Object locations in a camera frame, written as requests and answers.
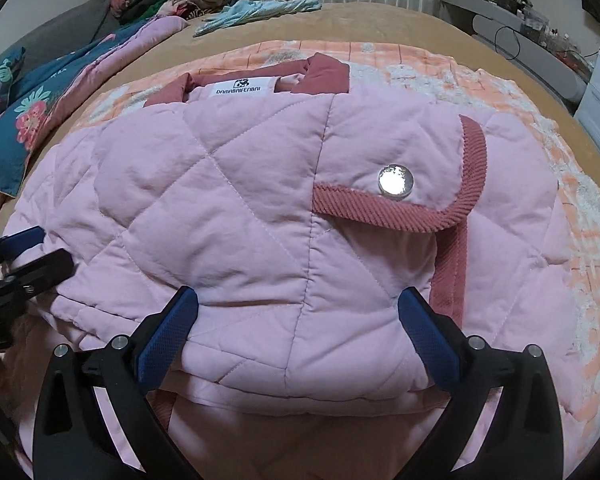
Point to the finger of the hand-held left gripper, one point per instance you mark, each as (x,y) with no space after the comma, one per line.
(25,240)
(40,267)

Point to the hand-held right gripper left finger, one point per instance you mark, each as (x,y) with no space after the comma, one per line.
(167,335)

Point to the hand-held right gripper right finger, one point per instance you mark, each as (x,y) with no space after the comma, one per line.
(427,332)

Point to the pink quilted jacket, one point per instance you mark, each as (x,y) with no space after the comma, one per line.
(255,185)

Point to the blue floral quilt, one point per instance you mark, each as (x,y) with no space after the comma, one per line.
(45,110)

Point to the grey pillow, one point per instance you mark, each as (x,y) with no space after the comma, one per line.
(65,30)

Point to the grey desk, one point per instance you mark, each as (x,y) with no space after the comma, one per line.
(530,55)

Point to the bed with tan sheet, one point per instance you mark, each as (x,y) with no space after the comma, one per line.
(390,22)

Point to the light blue garment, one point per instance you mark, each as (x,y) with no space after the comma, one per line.
(250,12)

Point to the clutter of small electronics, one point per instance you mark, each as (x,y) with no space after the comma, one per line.
(535,20)

